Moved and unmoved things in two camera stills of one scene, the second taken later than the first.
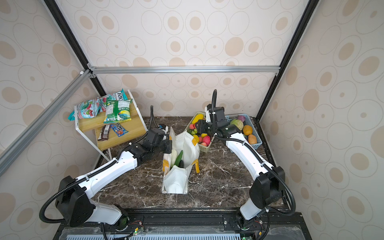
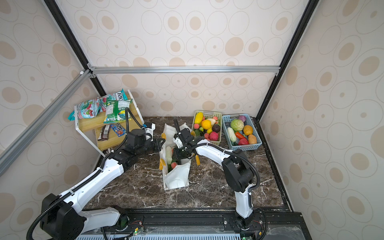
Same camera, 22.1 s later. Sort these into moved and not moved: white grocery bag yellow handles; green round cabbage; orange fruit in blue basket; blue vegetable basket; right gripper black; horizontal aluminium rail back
Moved: right gripper black; white grocery bag yellow handles
Not moved: blue vegetable basket; green round cabbage; orange fruit in blue basket; horizontal aluminium rail back
